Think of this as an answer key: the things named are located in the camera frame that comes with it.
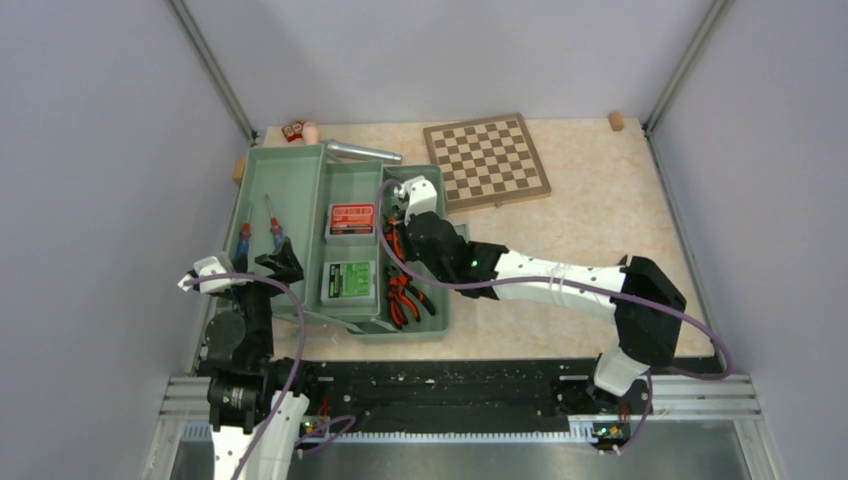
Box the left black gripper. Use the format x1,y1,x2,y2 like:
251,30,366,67
225,235,303,359

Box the blue handled screwdriver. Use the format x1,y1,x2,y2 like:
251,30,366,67
234,201,253,259
264,194,285,248

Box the large orange pliers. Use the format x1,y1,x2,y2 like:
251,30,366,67
383,214,406,263

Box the small orange pliers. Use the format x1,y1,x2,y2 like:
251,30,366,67
384,267,437,329

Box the green screw bit box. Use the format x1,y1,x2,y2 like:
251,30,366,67
320,260,377,307

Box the red tool card pack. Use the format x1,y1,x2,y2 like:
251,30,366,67
324,203,376,246

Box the green plastic tool box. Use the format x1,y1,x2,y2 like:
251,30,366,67
226,145,451,343

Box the orange long nose pliers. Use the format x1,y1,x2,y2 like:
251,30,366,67
387,285,427,330

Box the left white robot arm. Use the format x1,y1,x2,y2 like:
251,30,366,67
183,238,321,479

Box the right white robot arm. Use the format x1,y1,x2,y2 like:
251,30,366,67
395,212,687,412

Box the wooden block at left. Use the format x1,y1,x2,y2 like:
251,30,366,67
231,157,246,185

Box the wooden chessboard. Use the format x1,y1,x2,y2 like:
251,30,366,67
423,113,552,212

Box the small red printed box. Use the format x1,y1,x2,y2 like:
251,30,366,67
280,120,306,143

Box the wooden handle hammer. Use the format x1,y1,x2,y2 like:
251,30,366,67
301,122,403,165

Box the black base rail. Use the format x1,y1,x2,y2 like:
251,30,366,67
198,357,723,439

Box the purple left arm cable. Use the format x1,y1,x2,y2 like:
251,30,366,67
185,272,357,480

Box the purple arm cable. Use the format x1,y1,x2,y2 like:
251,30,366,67
185,272,357,480
374,178,735,458

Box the aluminium frame post left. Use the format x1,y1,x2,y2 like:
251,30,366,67
165,0,258,146

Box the aluminium frame post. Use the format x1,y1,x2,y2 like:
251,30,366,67
642,0,734,138
165,0,258,146

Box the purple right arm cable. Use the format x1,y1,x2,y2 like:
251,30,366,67
374,178,735,458

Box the aluminium frame post right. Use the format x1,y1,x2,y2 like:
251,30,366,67
642,0,734,138

